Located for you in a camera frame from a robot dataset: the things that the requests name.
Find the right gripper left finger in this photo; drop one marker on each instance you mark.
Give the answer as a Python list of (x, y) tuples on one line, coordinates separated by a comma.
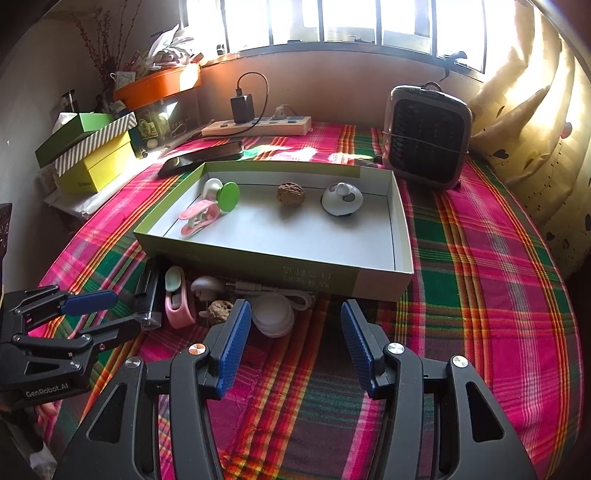
[(229, 346)]

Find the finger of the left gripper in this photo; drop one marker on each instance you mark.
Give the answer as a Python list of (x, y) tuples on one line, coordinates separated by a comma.
[(109, 335), (78, 305)]

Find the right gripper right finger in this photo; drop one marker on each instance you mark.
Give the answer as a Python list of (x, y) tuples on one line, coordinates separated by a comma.
[(366, 342)]

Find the brown walnut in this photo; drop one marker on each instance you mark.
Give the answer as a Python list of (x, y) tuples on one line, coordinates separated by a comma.
[(290, 194), (218, 312)]

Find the small white round cap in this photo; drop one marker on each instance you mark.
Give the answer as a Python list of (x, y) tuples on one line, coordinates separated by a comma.
[(273, 315)]

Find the pink clip with green pad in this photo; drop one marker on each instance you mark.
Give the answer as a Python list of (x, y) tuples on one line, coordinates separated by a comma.
[(179, 300)]

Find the black lighter device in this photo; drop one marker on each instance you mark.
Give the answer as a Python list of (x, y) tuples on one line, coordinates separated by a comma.
[(150, 293)]

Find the green white cardboard box tray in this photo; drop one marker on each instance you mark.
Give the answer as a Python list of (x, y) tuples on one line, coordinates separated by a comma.
[(364, 255)]

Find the yellow box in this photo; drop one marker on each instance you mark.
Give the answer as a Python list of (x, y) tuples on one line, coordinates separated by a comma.
[(97, 170)]

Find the white round dome gadget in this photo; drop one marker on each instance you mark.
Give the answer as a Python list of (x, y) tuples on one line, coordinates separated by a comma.
[(342, 199)]

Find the green white suction hook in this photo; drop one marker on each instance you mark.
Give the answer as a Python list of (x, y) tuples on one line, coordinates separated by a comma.
[(226, 195)]

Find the green box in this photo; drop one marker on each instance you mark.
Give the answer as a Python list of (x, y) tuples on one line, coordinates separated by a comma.
[(80, 126)]

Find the striped white box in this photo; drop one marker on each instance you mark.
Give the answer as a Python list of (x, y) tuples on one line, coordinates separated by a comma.
[(114, 130)]

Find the black smartphone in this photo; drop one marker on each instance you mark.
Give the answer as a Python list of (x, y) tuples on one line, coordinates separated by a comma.
[(188, 162)]

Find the orange tray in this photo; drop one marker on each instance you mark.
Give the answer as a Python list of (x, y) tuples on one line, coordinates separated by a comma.
[(157, 86)]

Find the white power strip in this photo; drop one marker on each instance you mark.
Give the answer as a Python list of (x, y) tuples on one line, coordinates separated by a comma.
[(289, 126)]

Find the white plug in strip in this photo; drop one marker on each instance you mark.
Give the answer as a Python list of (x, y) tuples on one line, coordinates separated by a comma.
[(279, 113)]

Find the black charger adapter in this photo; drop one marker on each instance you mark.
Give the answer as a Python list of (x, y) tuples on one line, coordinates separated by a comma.
[(242, 109)]

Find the cream heart curtain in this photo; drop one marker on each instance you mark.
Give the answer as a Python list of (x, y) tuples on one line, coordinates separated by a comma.
[(532, 124)]

